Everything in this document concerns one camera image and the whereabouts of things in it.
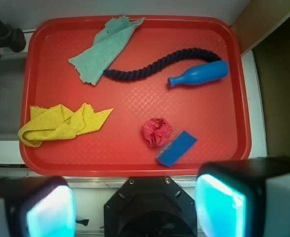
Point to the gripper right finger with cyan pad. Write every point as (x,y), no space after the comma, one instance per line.
(245,198)

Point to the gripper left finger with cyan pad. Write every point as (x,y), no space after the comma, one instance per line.
(37,207)

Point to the yellow woven cloth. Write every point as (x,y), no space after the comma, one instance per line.
(60,123)

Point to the blue sponge block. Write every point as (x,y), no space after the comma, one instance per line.
(176,149)

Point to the crumpled red paper ball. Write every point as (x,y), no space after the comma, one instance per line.
(156,132)

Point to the red plastic tray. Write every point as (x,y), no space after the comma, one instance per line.
(216,113)

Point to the blue plastic bottle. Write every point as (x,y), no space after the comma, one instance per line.
(201,74)

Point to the grey sink basin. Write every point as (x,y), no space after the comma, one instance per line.
(12,72)

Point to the green woven cloth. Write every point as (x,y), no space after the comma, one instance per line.
(107,45)

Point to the dark sink faucet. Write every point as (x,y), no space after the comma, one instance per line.
(13,38)

